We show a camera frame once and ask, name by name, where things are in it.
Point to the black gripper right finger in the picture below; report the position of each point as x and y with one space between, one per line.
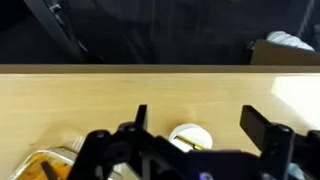
276 146

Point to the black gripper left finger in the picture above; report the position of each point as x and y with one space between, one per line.
100 150

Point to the white bowl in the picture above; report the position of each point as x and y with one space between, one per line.
196 131

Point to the dark utensil in food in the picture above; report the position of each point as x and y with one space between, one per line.
49 170

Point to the gold metal peeler tool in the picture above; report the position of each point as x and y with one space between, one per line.
188 141

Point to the brown cardboard box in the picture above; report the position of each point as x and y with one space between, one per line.
283 55

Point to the white plastic bag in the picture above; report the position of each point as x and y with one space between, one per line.
288 39

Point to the black metal stand leg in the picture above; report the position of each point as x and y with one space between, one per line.
53 26

